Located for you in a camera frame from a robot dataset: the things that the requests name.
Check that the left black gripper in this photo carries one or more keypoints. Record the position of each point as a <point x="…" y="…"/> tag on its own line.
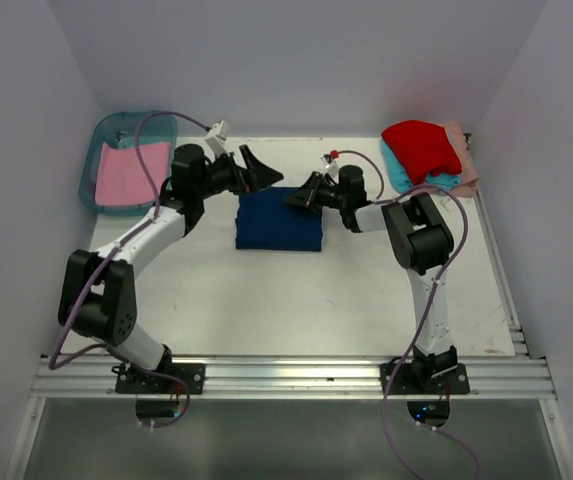
<point x="255" y="176"/>

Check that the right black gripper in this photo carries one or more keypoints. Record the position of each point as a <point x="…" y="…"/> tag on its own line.
<point x="307" y="194"/>

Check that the navy blue Mickey t-shirt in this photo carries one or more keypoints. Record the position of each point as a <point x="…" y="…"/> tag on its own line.
<point x="265" y="221"/>

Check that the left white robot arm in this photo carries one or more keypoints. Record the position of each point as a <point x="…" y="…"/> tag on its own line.
<point x="98" y="298"/>

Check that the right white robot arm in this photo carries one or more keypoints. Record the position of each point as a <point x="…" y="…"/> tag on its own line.
<point x="423" y="245"/>

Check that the teal plastic bin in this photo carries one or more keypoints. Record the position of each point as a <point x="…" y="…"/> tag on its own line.
<point x="123" y="130"/>

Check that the pink beige folded t-shirt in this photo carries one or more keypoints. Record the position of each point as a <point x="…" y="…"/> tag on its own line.
<point x="469" y="178"/>

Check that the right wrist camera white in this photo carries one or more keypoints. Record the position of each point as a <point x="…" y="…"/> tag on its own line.
<point x="331" y="167"/>

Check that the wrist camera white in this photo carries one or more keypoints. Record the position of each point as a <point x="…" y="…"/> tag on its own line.
<point x="216" y="137"/>
<point x="331" y="167"/>

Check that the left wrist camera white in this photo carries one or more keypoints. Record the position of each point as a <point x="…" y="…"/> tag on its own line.
<point x="216" y="137"/>

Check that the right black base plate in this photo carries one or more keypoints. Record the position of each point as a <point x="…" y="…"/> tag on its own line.
<point x="416" y="378"/>

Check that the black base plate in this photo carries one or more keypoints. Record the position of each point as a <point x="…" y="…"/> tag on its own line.
<point x="132" y="381"/>
<point x="416" y="378"/>

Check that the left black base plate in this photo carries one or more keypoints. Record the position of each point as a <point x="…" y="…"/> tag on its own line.
<point x="132" y="381"/>

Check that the aluminium mounting rail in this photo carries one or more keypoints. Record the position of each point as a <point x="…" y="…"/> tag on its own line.
<point x="304" y="378"/>

